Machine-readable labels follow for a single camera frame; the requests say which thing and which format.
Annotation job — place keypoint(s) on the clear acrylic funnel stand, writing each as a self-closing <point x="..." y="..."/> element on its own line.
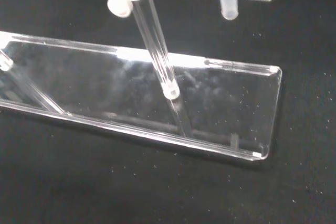
<point x="223" y="98"/>

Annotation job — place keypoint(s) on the black bench cloth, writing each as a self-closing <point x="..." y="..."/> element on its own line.
<point x="131" y="190"/>

